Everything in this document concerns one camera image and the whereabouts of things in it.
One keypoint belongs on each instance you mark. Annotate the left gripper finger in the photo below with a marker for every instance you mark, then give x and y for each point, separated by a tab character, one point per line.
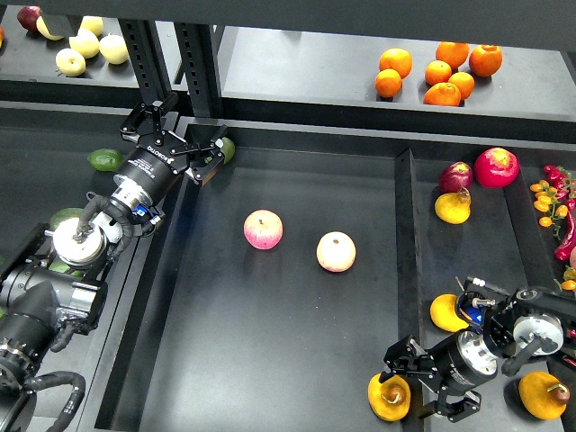
205	158
146	120

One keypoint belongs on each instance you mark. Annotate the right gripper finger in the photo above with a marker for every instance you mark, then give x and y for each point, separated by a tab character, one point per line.
456	411
408	358

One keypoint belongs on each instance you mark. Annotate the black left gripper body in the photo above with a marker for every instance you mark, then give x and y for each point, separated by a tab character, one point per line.
147	174

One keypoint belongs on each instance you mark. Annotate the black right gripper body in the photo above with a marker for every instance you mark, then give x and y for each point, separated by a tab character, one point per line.
460	363

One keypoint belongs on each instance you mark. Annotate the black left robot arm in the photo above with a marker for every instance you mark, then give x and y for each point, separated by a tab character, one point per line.
54	285

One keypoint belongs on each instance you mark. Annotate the green avocado tray corner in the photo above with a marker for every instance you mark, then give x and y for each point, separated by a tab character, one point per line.
228	149

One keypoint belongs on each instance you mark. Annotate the yellow pear with long stem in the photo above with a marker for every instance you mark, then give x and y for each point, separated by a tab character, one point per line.
443	315

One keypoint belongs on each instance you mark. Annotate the green avocado cluster lower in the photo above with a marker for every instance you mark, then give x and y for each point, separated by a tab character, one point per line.
63	268

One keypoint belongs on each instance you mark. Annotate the yellow pear upper right tray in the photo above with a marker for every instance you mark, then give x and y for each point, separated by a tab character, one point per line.
454	208

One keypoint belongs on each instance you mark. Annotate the pale yellow apple right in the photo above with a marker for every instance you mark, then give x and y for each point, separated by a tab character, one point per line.
114	49

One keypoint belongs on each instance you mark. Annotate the red pink apple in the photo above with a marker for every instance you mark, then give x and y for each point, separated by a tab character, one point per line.
263	229

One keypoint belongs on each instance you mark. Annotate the pale yellow apple front left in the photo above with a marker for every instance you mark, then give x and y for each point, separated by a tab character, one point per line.
70	62

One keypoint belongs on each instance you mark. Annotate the pale yellow apple middle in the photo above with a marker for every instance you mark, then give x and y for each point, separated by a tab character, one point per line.
85	43

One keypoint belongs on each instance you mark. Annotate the pale yellow apple back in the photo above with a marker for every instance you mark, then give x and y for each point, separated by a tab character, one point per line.
94	24

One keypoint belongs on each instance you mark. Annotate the pale yellow pink apple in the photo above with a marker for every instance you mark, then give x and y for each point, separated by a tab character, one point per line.
336	252

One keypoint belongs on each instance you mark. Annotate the yellow apple partly hidden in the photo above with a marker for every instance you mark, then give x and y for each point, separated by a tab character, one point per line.
45	32

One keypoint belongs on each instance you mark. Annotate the black centre tray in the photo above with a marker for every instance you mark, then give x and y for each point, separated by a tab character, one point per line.
268	340

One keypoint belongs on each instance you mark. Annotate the dark red apple shelf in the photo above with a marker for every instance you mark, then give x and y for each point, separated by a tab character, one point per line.
28	16

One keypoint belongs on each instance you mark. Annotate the cherry tomato and chili bunch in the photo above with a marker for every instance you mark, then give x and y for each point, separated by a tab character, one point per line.
555	201

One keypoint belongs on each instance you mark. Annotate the dark red apple right tray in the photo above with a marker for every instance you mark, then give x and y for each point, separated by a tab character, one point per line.
455	177

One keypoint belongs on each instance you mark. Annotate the bright red apple right tray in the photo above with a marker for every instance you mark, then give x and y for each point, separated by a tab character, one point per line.
496	168

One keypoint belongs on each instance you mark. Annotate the orange lower left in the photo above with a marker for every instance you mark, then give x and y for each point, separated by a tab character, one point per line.
388	83

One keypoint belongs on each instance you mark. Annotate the orange top left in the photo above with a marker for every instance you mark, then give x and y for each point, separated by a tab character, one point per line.
397	59

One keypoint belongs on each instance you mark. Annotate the small orange centre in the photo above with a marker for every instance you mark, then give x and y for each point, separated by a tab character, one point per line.
437	71

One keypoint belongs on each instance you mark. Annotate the small orange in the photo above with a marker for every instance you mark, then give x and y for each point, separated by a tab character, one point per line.
437	71
464	82

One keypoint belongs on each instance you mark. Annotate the orange front bottom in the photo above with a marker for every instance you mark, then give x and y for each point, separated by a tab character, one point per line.
443	94

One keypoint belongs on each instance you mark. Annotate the orange top middle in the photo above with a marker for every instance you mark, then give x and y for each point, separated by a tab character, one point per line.
453	53

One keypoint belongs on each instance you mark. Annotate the small orange right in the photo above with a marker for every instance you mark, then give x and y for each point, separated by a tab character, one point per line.
464	82

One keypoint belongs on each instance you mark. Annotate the orange top right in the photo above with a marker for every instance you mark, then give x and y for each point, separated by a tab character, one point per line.
485	60

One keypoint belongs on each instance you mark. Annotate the black shelf upright post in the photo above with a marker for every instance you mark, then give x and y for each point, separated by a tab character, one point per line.
197	60

